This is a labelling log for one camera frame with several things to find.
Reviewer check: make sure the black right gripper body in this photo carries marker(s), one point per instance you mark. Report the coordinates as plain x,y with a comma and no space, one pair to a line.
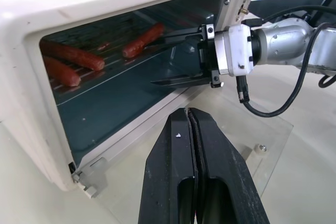
207,58

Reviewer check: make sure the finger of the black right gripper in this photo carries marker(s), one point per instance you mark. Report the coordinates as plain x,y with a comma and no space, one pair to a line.
181,37
183,81

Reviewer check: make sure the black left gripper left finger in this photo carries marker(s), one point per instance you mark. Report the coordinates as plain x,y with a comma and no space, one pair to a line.
168,171

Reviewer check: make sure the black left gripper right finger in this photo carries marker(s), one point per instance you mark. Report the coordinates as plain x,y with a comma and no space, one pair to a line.
223,171

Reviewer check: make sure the red sausage with dark end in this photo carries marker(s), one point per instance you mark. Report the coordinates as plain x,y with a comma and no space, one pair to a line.
143,41

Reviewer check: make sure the clear glass oven door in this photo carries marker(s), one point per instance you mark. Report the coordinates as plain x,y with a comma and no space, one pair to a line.
265,132

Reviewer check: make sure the brass oven knob shaft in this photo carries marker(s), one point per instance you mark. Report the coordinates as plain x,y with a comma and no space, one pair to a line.
242,11

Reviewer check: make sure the long red sausage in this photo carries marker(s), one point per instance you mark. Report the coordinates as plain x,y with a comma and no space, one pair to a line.
76,54

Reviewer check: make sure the short red sausage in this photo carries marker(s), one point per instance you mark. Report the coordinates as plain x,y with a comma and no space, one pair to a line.
61,73

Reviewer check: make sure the white toaster oven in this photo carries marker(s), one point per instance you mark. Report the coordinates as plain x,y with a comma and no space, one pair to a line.
26,14

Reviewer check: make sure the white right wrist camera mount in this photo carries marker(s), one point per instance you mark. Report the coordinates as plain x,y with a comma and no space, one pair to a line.
239,51

